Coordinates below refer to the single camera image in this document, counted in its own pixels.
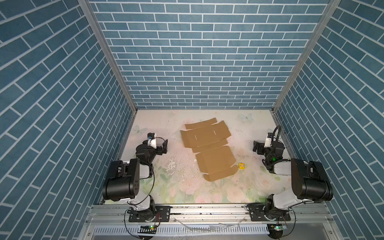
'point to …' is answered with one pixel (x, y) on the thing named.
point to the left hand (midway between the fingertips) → (160, 139)
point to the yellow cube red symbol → (241, 165)
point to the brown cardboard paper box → (207, 139)
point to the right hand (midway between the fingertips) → (261, 140)
